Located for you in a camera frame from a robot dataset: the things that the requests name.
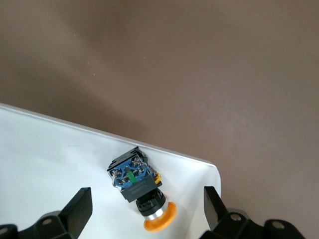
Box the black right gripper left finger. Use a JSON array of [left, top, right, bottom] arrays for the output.
[[0, 187, 94, 239]]

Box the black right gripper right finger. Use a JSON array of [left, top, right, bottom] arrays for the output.
[[201, 186, 308, 239]]

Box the yellow mushroom push button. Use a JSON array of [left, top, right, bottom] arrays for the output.
[[106, 146, 178, 234]]

